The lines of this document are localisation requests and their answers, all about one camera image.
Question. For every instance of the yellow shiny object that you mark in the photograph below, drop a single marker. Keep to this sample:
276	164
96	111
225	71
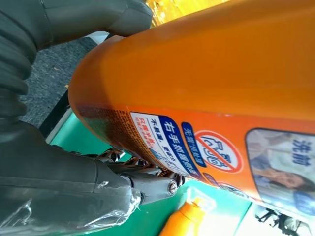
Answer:
172	9

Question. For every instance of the clear plastic wrap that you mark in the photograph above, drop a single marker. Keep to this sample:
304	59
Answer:
73	215

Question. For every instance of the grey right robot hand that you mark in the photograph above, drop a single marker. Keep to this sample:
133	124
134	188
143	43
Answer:
61	176

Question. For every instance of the ribbed grey right arm sleeve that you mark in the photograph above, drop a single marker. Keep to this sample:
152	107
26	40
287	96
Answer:
13	75

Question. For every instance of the small orange bottle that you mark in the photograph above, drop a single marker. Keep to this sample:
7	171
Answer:
183	221

